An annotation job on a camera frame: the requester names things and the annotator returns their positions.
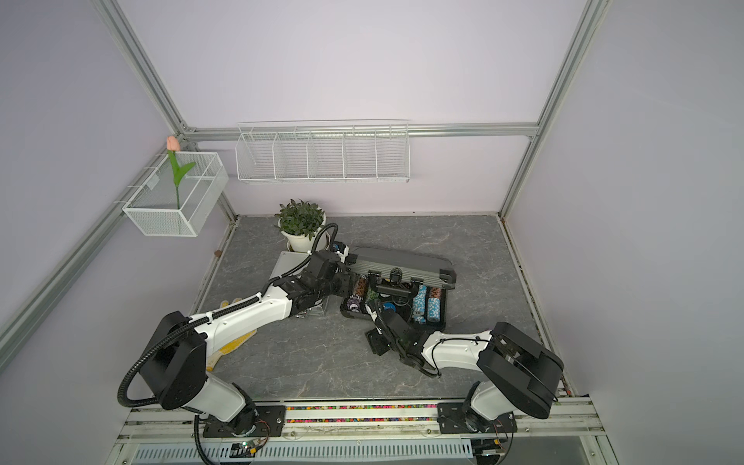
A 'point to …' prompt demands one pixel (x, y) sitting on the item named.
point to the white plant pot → (300, 243)
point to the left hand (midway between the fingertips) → (349, 277)
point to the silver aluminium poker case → (288, 261)
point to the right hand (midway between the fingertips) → (374, 326)
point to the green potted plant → (300, 218)
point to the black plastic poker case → (409, 283)
